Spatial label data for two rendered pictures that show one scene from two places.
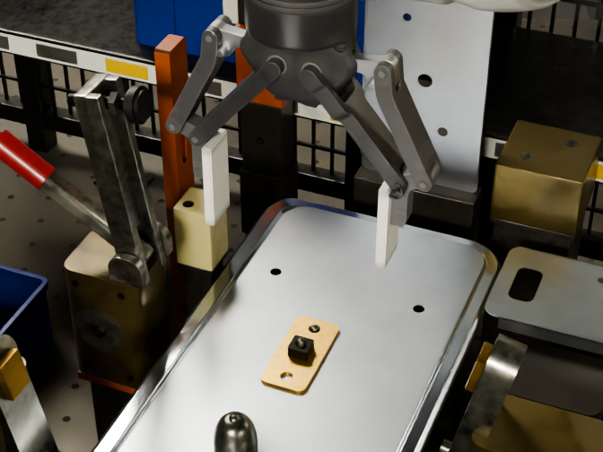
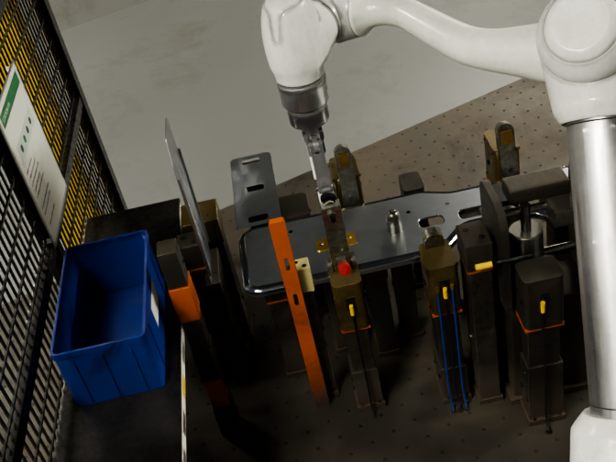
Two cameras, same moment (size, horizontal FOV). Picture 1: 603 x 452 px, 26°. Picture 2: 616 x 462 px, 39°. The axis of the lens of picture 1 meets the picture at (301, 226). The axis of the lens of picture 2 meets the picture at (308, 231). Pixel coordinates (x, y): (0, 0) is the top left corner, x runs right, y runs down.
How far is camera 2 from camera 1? 1.93 m
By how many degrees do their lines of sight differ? 82
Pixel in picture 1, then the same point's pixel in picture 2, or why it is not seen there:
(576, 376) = (289, 202)
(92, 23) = (153, 415)
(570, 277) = (247, 211)
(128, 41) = (165, 390)
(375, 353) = (321, 228)
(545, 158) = (204, 210)
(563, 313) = (268, 205)
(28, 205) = not seen: outside the picture
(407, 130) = not seen: hidden behind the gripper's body
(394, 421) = (348, 212)
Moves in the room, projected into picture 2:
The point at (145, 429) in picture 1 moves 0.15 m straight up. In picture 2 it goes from (400, 252) to (390, 192)
